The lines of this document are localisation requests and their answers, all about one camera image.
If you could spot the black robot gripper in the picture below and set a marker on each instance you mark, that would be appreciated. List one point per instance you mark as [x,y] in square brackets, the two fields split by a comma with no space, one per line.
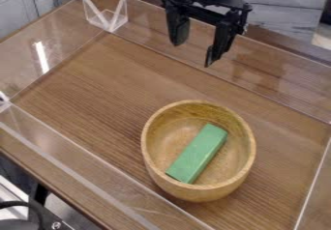
[225,14]

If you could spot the green rectangular block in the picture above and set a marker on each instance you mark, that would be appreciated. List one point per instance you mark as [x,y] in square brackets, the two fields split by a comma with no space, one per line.
[197,154]

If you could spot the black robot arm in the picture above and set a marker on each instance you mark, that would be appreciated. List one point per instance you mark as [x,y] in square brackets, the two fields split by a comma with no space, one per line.
[226,15]

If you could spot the brown wooden bowl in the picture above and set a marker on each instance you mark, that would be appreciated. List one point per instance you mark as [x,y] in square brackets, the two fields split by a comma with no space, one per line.
[169,131]

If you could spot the clear acrylic corner bracket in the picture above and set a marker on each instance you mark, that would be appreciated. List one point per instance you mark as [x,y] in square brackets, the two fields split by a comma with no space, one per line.
[107,20]

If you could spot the clear acrylic tray wall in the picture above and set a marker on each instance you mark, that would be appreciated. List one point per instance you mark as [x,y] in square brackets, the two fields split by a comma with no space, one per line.
[79,89]

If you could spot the black metal table frame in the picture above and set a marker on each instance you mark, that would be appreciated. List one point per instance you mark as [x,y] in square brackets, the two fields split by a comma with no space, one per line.
[48,219]

